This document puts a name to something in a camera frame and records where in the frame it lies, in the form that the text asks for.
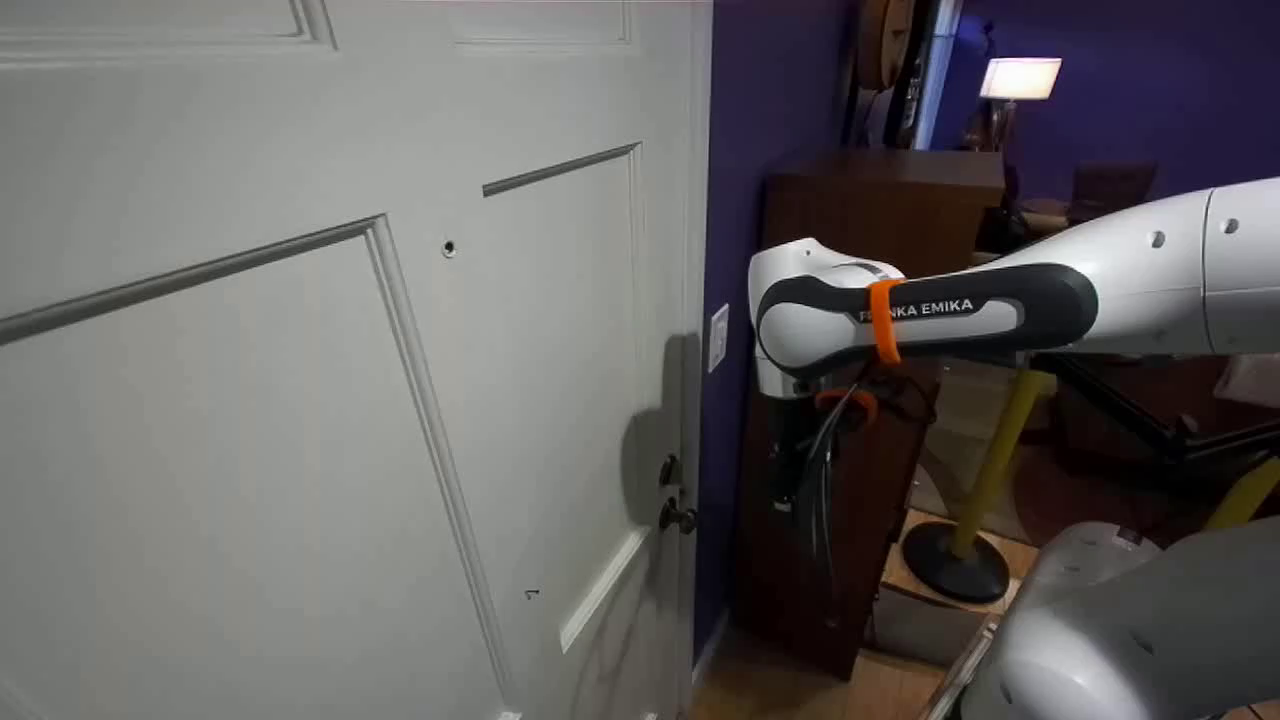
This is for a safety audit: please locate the brown leaning board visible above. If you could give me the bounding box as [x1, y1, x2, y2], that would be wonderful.
[854, 0, 937, 150]

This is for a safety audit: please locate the dark brown wooden cabinet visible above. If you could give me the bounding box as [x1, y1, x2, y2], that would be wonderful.
[727, 147, 1014, 683]

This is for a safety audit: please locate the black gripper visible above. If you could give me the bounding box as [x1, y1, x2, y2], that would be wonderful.
[765, 389, 873, 519]

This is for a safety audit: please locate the blue leaning panel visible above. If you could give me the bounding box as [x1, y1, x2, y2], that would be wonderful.
[930, 0, 995, 150]

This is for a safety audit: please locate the white panelled door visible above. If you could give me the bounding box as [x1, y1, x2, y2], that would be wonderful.
[0, 0, 718, 720]

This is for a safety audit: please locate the yellow pole black base stand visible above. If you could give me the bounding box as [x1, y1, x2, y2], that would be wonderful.
[900, 369, 1059, 609]

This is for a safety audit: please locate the thin black cable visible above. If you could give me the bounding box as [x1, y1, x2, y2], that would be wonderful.
[796, 392, 856, 571]

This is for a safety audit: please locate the dark door knob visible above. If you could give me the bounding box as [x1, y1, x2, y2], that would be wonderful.
[658, 453, 700, 539]

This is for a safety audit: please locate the orange cable strap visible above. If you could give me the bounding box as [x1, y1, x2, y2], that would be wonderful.
[865, 276, 908, 372]
[812, 379, 886, 430]

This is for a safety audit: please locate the black stand frame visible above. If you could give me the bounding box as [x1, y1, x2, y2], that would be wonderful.
[1035, 351, 1280, 471]

